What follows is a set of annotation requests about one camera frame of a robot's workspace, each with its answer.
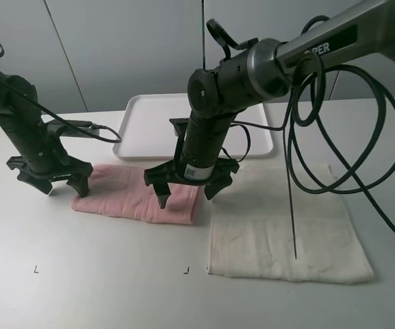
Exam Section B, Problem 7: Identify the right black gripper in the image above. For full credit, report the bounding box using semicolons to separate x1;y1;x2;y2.
144;158;240;209

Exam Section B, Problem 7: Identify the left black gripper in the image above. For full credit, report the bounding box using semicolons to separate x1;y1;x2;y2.
6;153;92;197

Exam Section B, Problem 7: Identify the pink towel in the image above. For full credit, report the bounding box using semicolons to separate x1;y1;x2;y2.
71;164;200;225

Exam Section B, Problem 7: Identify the cream white towel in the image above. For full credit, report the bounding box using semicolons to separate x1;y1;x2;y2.
207;162;374;284

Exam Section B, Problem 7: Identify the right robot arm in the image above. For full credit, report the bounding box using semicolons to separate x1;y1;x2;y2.
144;1;395;208

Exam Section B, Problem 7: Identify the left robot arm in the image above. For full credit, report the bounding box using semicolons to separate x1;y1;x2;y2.
0;72;93;197

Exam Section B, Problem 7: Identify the white rectangular plastic tray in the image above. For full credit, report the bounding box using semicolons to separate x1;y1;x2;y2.
112;93;273;160

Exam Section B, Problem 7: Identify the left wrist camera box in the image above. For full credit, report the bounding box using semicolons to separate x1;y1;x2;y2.
42;119;101;139

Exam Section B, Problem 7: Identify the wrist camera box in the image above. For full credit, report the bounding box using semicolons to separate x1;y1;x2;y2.
169;118;189;137
42;119;101;139

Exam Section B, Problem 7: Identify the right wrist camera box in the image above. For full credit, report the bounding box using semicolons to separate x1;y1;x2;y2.
169;118;189;137

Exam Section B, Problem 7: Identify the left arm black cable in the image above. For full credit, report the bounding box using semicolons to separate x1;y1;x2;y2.
0;36;123;144

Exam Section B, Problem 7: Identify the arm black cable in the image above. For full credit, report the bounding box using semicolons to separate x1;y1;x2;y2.
231;13;395;261
0;36;123;144

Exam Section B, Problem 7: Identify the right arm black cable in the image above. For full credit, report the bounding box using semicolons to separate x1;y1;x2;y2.
231;13;395;261

